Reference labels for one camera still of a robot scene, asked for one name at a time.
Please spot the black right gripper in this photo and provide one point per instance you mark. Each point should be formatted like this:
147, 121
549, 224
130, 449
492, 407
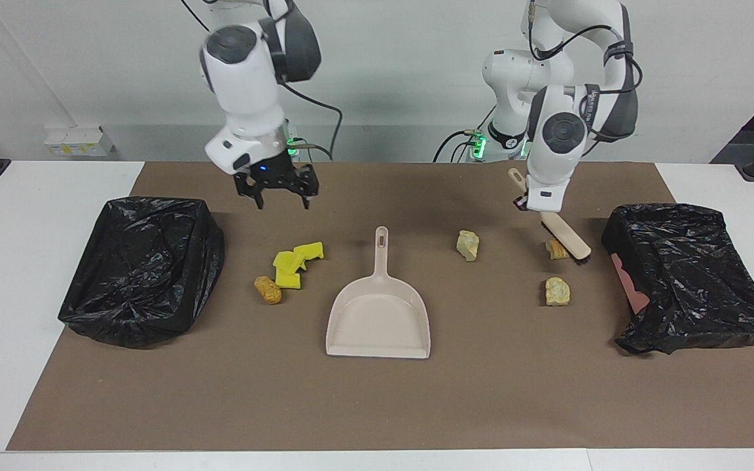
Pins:
269, 171

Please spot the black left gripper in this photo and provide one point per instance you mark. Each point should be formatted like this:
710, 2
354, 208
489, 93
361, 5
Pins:
520, 203

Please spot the beige hand brush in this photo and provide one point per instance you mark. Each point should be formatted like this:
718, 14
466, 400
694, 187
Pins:
567, 232

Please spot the striped orange bread piece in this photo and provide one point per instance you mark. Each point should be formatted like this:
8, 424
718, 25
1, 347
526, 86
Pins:
555, 250

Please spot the pale bread chunk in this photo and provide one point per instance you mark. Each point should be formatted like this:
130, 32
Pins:
467, 245
557, 292

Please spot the yellow sponge piece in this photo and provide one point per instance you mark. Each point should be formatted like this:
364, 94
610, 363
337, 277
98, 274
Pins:
310, 250
289, 281

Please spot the yellow food pieces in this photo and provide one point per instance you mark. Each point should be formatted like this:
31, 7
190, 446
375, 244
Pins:
287, 261

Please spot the brown crumbly nugget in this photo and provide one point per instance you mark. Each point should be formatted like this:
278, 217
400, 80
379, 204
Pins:
268, 290

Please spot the beige plastic dustpan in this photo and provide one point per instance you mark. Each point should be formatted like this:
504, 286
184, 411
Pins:
377, 320

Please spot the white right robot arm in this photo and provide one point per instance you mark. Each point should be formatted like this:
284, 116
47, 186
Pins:
246, 78

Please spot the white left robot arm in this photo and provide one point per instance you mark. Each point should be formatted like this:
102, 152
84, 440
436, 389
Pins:
560, 134

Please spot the pink bin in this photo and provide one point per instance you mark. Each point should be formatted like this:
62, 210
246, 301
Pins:
629, 281

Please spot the black bag lined bin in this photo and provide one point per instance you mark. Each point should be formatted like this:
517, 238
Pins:
141, 275

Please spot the right black bag bin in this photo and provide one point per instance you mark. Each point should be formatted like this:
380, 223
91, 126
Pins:
691, 281

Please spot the white power strip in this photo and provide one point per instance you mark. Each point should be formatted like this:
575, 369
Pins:
79, 142

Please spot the brown paper table mat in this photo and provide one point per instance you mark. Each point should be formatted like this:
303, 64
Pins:
377, 405

